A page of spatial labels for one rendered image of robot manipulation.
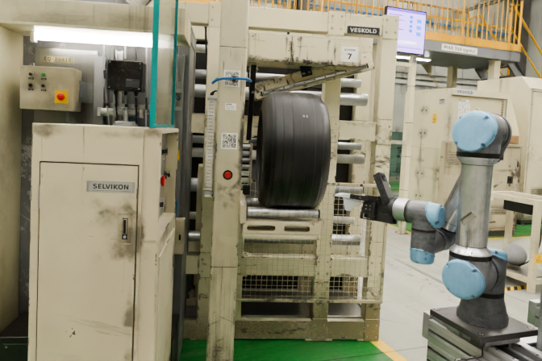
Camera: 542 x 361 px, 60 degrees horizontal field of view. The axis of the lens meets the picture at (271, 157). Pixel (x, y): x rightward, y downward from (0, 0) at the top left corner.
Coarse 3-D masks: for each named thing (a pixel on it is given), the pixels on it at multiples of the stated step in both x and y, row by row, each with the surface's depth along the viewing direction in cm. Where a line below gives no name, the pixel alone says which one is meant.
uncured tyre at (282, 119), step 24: (288, 96) 217; (312, 96) 220; (264, 120) 212; (288, 120) 206; (312, 120) 207; (264, 144) 208; (288, 144) 203; (312, 144) 204; (264, 168) 207; (288, 168) 204; (312, 168) 205; (264, 192) 213; (288, 192) 209; (312, 192) 210
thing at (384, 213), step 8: (368, 200) 159; (376, 200) 157; (392, 200) 153; (368, 208) 159; (376, 208) 157; (384, 208) 156; (360, 216) 160; (368, 216) 160; (376, 216) 157; (384, 216) 155; (392, 216) 153
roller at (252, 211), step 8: (248, 208) 216; (256, 208) 217; (264, 208) 217; (272, 208) 218; (280, 208) 218; (288, 208) 219; (296, 208) 220; (248, 216) 217; (256, 216) 217; (264, 216) 217; (272, 216) 217; (280, 216) 217; (288, 216) 218; (296, 216) 218; (304, 216) 218; (312, 216) 219
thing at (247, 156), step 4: (244, 144) 262; (248, 144) 263; (252, 144) 261; (244, 148) 262; (248, 148) 262; (244, 152) 261; (248, 152) 261; (244, 156) 275; (248, 156) 275; (244, 160) 262; (248, 160) 262; (244, 164) 262; (248, 164) 262; (244, 168) 262; (248, 168) 262; (244, 172) 263; (248, 172) 263; (244, 176) 275; (248, 176) 271; (244, 180) 262; (248, 184) 267; (248, 196) 262
